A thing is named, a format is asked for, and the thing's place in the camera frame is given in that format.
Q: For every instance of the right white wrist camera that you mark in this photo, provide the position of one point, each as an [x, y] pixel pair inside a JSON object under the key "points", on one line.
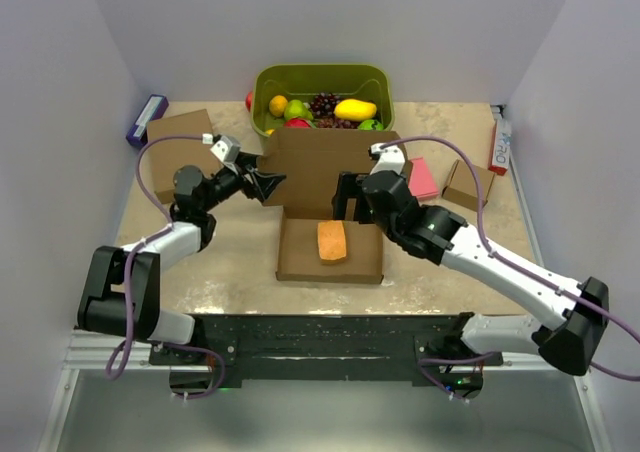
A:
{"points": [[387, 158]]}

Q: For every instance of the orange sponge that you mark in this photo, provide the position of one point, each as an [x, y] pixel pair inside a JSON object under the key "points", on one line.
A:
{"points": [[331, 241]]}

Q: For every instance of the olive green plastic bin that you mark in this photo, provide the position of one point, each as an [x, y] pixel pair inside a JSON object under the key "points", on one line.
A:
{"points": [[303, 81]]}

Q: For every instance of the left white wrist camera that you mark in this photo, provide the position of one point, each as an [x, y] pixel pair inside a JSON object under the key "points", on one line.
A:
{"points": [[225, 149]]}

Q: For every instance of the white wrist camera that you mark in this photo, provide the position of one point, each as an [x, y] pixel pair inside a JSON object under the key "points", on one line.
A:
{"points": [[225, 149], [387, 158]]}

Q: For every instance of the red white toothpaste box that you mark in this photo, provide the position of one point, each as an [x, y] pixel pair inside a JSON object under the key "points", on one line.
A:
{"points": [[500, 150]]}

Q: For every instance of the lower purple grapes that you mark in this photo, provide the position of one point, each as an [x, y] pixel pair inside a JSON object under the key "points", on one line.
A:
{"points": [[333, 122]]}

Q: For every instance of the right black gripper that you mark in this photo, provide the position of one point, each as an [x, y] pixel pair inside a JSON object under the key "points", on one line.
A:
{"points": [[348, 187]]}

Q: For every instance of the green pear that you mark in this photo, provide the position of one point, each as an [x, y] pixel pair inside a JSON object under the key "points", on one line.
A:
{"points": [[296, 109]]}

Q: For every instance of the purple white box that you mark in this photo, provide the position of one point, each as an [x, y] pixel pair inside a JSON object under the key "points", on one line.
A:
{"points": [[153, 109]]}

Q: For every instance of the purple grapes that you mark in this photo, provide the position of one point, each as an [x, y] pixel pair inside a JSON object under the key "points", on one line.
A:
{"points": [[333, 122], [323, 105]]}

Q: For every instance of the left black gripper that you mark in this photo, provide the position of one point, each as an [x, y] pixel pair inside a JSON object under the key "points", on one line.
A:
{"points": [[267, 182]]}

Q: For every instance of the brown cardboard paper box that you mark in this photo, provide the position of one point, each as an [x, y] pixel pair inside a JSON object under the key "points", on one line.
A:
{"points": [[312, 159]]}

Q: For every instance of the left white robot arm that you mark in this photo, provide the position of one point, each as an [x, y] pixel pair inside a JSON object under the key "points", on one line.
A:
{"points": [[121, 296]]}

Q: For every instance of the orange fruit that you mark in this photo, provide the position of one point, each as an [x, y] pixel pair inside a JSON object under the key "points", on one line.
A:
{"points": [[277, 106]]}

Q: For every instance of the yellow mango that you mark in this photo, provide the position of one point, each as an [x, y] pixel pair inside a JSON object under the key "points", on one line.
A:
{"points": [[355, 110]]}

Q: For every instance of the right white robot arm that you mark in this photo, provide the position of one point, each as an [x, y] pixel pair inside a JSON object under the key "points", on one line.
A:
{"points": [[565, 318]]}

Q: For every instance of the closed brown cardboard box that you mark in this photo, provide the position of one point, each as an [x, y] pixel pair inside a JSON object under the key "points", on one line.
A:
{"points": [[167, 157]]}

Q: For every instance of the red fruit behind bin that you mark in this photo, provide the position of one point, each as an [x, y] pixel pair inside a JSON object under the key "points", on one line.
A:
{"points": [[249, 101]]}

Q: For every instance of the small brown cardboard box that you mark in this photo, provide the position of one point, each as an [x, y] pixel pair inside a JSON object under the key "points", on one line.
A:
{"points": [[468, 187]]}

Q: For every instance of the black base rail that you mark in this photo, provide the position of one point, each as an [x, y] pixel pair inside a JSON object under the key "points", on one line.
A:
{"points": [[228, 350]]}

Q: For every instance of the upper purple grapes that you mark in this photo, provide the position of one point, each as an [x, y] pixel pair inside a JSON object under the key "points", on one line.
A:
{"points": [[323, 105]]}

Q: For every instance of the pink sponge block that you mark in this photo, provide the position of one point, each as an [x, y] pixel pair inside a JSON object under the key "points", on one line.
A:
{"points": [[421, 182]]}

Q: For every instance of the pink dragon fruit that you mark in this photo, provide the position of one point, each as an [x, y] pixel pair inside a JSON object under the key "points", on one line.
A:
{"points": [[298, 123]]}

